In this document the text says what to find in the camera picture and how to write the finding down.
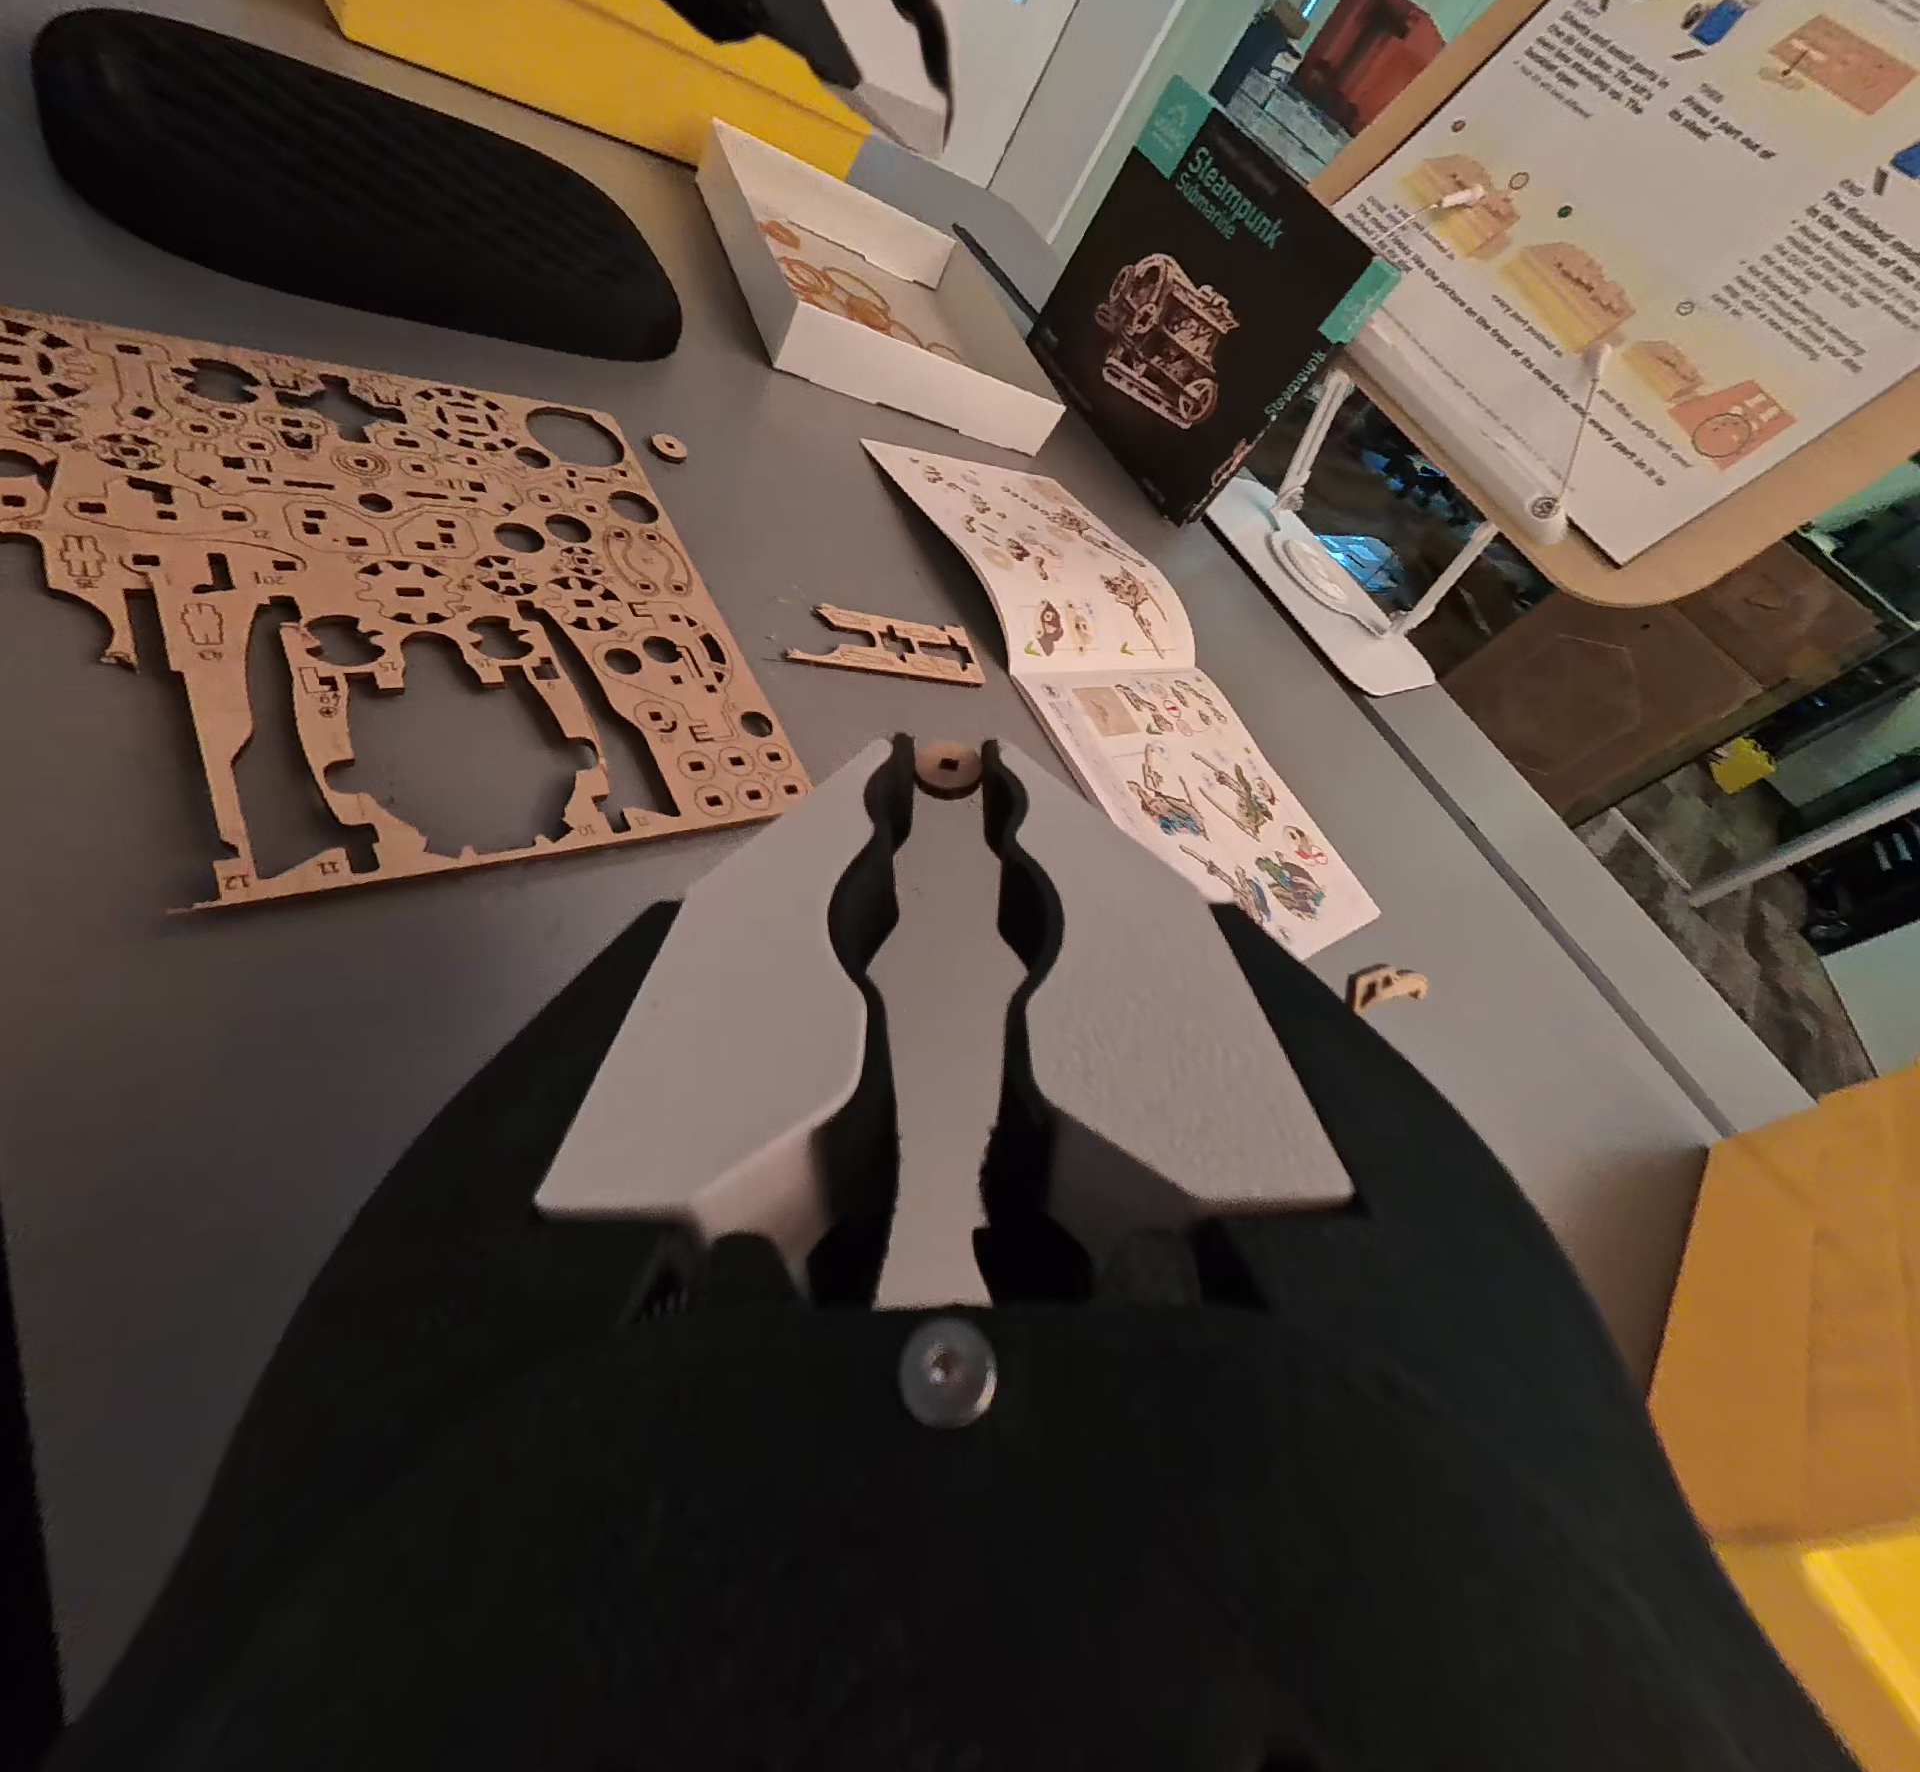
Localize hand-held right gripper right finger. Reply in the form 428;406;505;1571
975;737;1361;1306

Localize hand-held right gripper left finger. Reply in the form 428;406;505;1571
535;735;920;1306

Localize laser-cut wooden parts sheet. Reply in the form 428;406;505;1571
0;306;814;917

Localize black model kit box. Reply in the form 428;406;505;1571
1026;78;1405;529

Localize yellow plastic bin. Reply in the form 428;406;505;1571
1646;1079;1920;1772
233;0;875;176

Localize loose wooden gear pieces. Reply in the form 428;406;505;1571
756;212;961;361

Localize white cardboard box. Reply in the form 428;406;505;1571
694;118;1068;456

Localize forked flat wooden part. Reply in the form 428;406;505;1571
784;602;987;687

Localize white desk stand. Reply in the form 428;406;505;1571
1205;339;1644;696

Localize black textured pad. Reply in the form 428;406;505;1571
31;7;685;363

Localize open instruction booklet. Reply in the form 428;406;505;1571
862;437;1381;962

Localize printed instruction board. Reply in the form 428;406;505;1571
1313;0;1920;603

